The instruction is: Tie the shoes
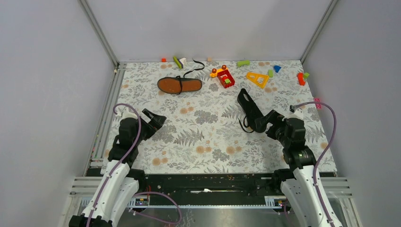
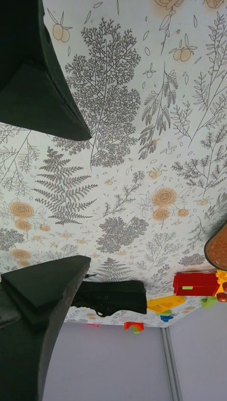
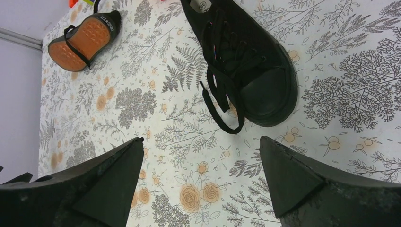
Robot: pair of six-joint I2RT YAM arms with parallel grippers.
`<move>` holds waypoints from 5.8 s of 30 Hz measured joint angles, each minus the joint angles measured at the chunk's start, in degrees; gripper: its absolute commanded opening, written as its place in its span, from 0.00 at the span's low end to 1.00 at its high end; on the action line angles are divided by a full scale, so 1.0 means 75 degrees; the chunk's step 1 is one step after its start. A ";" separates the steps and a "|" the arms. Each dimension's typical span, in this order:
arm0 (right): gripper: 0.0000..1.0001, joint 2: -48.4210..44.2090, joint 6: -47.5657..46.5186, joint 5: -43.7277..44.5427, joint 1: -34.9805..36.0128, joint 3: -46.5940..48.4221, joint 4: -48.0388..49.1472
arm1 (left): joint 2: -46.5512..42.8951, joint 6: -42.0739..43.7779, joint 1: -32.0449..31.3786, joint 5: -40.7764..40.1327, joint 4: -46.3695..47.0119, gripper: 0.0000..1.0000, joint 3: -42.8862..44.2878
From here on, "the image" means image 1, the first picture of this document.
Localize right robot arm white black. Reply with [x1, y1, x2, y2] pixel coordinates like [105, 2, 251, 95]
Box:
[253, 109, 343, 227]

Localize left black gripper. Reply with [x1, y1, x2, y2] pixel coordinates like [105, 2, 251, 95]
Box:
[133, 109, 166, 146]

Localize black sneaker with laces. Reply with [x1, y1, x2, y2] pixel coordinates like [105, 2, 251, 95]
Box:
[237, 88, 264, 133]

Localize green curved toy block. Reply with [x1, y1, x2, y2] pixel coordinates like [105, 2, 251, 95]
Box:
[237, 60, 250, 67]

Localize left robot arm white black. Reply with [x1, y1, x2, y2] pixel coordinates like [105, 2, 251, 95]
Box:
[68, 109, 166, 227]

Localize yellow triangular toy frame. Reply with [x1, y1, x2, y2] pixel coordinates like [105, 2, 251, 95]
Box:
[246, 72, 270, 88]

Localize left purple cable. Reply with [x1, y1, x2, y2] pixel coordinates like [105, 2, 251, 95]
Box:
[85, 103, 183, 227]

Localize overturned shoe orange sole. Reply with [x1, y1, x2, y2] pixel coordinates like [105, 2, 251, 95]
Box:
[157, 60, 205, 95]

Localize aluminium frame rails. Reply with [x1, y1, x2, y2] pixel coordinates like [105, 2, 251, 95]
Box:
[59, 0, 364, 227]

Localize pink lego brick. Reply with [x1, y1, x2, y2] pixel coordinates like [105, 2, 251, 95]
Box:
[314, 98, 322, 110]

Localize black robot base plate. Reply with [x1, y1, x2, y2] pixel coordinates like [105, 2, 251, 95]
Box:
[128, 169, 283, 208]

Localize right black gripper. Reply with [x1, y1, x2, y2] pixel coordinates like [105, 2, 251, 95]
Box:
[254, 109, 290, 147]

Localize red and green toy blocks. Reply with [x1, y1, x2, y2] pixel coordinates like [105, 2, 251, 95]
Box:
[297, 72, 310, 86]

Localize blue toy block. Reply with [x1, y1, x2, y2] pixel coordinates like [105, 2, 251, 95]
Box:
[273, 65, 282, 73]

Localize floral patterned table mat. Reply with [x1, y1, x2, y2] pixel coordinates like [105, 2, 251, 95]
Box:
[103, 60, 328, 174]

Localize red duplo block assembly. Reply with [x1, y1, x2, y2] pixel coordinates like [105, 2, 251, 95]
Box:
[209, 65, 235, 88]

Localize green purple white toy blocks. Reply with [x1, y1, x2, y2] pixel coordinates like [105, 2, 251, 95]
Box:
[173, 56, 187, 70]

